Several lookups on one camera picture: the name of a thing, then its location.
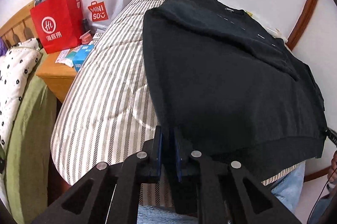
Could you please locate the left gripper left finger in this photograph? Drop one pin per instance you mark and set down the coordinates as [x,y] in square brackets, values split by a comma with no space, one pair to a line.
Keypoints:
[109,193]

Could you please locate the black sweater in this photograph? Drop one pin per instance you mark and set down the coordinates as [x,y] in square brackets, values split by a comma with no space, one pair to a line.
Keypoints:
[232,90]

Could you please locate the right hand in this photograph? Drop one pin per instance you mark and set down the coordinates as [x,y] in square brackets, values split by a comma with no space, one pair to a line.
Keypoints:
[332,170]

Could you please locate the striped quilted mattress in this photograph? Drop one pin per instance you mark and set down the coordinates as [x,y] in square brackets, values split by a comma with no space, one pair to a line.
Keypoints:
[108,113]

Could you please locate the green bed sheet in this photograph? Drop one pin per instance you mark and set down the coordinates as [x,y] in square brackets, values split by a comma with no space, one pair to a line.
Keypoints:
[26,172]

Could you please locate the wooden nightstand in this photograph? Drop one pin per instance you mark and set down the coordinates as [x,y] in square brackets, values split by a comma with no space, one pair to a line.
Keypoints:
[58,77]

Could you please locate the blue tissue box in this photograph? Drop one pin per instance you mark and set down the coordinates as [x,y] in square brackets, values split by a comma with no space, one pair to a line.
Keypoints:
[81,55]

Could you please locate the white dotted blanket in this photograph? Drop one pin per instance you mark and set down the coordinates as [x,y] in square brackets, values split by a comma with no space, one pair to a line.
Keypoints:
[16,65]

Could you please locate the red paper shopping bag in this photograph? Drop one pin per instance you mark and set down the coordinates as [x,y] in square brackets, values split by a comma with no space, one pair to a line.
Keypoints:
[58,24]

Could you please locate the wooden headboard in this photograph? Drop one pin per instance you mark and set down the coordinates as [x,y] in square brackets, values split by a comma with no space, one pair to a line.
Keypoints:
[19,27]

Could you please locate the brown wooden door frame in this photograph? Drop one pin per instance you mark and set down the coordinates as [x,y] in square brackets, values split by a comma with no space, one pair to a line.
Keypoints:
[302,23]

